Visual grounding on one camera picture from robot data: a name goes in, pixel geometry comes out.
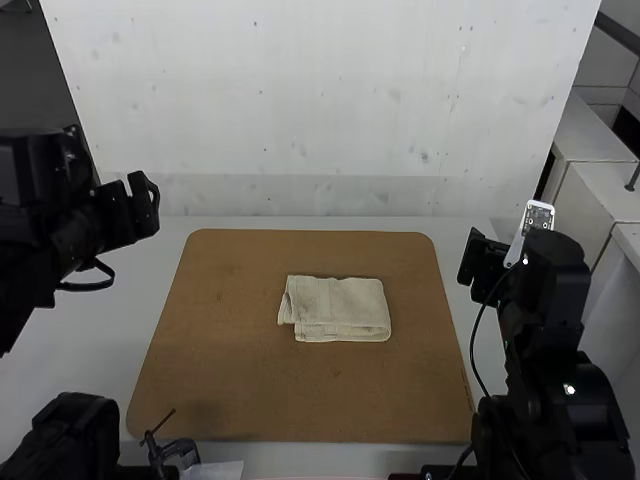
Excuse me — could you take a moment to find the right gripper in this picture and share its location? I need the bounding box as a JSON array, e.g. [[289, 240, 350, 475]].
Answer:
[[456, 226, 522, 307]]

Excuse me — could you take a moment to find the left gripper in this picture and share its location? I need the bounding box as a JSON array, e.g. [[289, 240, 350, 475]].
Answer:
[[59, 170, 162, 272]]

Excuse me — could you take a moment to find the pale towel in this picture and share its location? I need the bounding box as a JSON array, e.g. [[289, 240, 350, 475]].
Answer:
[[276, 273, 393, 345]]

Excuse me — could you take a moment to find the white cabinet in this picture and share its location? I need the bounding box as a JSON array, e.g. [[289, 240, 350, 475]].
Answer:
[[533, 84, 640, 274]]

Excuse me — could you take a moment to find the cork mat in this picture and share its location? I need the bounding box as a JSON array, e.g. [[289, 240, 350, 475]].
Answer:
[[125, 228, 477, 447]]

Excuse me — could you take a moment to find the black clamp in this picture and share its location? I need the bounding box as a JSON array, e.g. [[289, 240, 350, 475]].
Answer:
[[140, 407, 202, 480]]

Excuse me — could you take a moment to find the black cable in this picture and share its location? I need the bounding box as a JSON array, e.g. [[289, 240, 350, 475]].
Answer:
[[58, 256, 117, 293], [469, 259, 529, 402]]

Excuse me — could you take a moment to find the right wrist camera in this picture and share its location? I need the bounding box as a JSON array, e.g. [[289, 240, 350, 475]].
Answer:
[[503, 199, 558, 269]]

